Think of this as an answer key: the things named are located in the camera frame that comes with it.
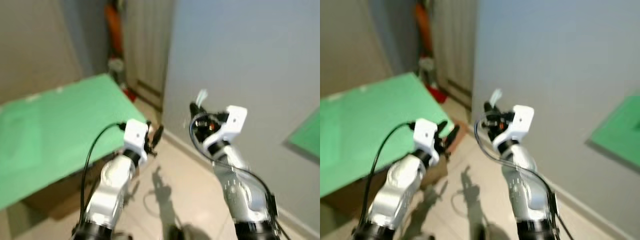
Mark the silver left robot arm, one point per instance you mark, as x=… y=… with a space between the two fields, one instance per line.
x=400 y=185
x=112 y=185

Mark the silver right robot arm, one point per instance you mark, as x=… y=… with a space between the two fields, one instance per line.
x=525 y=195
x=240 y=192

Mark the small red object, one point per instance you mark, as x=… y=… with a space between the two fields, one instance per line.
x=130 y=94
x=439 y=94

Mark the white grey canister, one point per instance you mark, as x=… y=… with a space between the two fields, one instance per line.
x=426 y=67
x=117 y=67

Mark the beige panelled door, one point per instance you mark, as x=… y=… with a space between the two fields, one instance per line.
x=147 y=45
x=455 y=45

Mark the green topped brown table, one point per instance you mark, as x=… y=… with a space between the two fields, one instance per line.
x=365 y=130
x=50 y=130

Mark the orange upright object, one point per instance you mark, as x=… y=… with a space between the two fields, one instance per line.
x=114 y=30
x=424 y=27

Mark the green flat board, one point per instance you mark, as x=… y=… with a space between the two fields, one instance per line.
x=307 y=141
x=620 y=127

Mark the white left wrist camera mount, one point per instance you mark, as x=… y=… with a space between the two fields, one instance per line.
x=425 y=135
x=135 y=134

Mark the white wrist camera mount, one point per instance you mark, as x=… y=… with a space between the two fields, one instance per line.
x=425 y=135
x=520 y=120
x=234 y=120
x=135 y=134

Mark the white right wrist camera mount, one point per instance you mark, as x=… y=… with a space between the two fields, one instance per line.
x=234 y=120
x=520 y=120

